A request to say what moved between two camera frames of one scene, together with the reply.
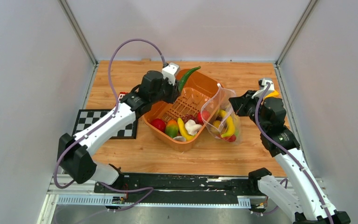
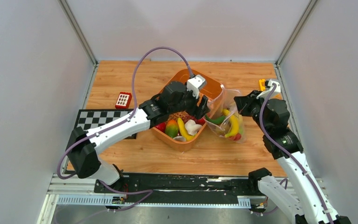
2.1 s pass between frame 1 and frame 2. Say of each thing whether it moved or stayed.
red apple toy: stayed
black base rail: stayed
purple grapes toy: stayed
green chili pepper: moved
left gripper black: moved
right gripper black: stayed
